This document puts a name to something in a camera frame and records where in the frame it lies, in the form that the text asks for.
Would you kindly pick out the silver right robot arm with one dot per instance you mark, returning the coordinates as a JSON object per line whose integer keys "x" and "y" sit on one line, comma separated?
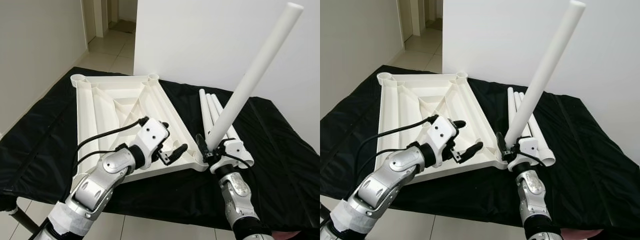
{"x": 240, "y": 192}
{"x": 532, "y": 192}

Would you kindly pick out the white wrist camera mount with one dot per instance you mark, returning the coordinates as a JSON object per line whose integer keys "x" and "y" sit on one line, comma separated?
{"x": 529, "y": 146}
{"x": 440, "y": 131}
{"x": 234, "y": 147}
{"x": 150, "y": 131}

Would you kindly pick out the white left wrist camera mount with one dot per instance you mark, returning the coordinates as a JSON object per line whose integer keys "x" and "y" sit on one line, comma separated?
{"x": 440, "y": 131}
{"x": 150, "y": 131}

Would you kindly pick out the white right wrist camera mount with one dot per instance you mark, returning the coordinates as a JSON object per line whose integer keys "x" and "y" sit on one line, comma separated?
{"x": 234, "y": 147}
{"x": 529, "y": 146}

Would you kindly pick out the white door frame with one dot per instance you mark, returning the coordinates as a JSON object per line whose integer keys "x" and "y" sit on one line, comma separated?
{"x": 412, "y": 16}
{"x": 100, "y": 17}

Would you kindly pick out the black metal frame rod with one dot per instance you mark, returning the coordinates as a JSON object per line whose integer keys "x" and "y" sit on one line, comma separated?
{"x": 22, "y": 217}

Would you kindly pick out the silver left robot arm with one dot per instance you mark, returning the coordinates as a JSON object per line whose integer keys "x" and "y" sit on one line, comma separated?
{"x": 110, "y": 167}
{"x": 400, "y": 167}

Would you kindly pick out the white plastic table leg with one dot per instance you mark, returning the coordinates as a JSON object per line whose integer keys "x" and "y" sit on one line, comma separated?
{"x": 512, "y": 105}
{"x": 235, "y": 131}
{"x": 204, "y": 107}
{"x": 545, "y": 70}
{"x": 255, "y": 75}
{"x": 544, "y": 150}
{"x": 519, "y": 97}
{"x": 211, "y": 102}

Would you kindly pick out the pink round cushion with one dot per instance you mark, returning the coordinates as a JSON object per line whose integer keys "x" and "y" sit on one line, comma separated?
{"x": 285, "y": 235}
{"x": 580, "y": 232}

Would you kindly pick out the black table cloth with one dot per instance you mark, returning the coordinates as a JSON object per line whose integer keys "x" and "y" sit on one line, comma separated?
{"x": 280, "y": 165}
{"x": 590, "y": 165}

